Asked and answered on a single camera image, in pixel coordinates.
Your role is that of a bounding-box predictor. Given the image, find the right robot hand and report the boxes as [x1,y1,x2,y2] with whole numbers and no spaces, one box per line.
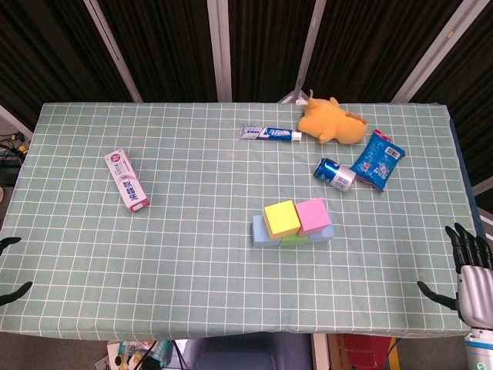
[417,222,493,331]

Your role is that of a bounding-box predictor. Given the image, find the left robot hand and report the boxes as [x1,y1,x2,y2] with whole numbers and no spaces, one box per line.
[0,236,34,308]

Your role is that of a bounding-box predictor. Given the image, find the pink cube block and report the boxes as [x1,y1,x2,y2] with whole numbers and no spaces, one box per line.
[294,197,333,237]

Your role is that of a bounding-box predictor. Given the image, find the green cube block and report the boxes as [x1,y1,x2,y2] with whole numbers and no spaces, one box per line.
[279,233,310,248]

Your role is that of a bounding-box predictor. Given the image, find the yellow cube block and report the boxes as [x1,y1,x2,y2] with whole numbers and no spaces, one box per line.
[263,199,302,237]

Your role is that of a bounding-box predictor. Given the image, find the printed plastic bags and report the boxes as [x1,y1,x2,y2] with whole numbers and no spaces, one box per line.
[106,339,174,370]

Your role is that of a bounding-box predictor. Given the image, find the red cardboard box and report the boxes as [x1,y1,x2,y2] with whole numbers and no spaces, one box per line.
[326,334,400,370]

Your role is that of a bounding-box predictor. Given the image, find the blue snack bag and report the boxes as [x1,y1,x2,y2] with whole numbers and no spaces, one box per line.
[349,129,407,193]

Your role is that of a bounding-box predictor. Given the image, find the pink white toothpaste box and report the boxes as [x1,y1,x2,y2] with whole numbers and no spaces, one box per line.
[105,149,151,214]

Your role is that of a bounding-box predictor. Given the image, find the white table leg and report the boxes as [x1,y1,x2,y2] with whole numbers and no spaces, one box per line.
[310,333,329,370]

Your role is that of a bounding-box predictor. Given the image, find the blue drink can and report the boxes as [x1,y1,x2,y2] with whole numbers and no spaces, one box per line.
[312,156,357,193]

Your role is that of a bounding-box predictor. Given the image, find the green checked tablecloth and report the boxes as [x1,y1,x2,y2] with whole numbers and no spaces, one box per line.
[0,100,471,342]

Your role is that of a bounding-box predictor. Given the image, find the orange plush toy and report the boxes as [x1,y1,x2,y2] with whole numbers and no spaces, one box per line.
[295,88,367,146]

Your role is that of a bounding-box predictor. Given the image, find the blue chair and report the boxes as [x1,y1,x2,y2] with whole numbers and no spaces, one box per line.
[183,333,314,370]

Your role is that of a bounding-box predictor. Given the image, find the blue white toothpaste tube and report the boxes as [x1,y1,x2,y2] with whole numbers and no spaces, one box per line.
[239,123,304,144]

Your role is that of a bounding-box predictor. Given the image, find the tangled cables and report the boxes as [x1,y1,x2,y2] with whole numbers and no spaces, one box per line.
[0,130,30,163]

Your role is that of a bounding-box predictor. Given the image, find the white frame post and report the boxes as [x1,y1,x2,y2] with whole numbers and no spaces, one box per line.
[83,0,143,103]
[391,0,487,103]
[277,0,329,104]
[206,0,233,103]

